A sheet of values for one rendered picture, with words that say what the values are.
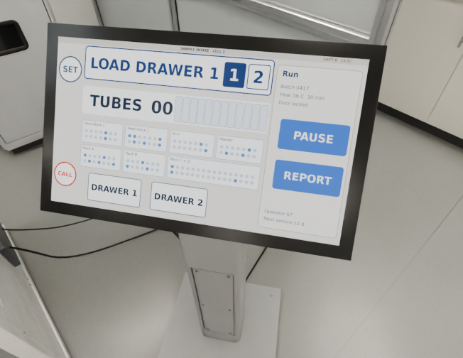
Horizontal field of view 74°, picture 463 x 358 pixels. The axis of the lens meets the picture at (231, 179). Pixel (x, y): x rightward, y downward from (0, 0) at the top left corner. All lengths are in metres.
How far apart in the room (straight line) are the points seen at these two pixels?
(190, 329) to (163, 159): 1.02
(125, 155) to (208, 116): 0.15
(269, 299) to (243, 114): 1.10
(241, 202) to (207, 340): 0.98
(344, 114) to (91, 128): 0.39
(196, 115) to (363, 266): 1.34
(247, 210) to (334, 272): 1.17
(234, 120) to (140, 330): 1.18
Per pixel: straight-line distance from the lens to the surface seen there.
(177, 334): 1.42
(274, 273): 1.55
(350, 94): 0.48
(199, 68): 0.49
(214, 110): 0.47
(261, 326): 1.41
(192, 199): 0.49
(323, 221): 0.48
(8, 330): 1.04
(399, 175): 2.18
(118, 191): 0.53
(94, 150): 0.55
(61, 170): 0.59
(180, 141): 0.49
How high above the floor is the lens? 1.38
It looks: 46 degrees down
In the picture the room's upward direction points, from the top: 1 degrees counter-clockwise
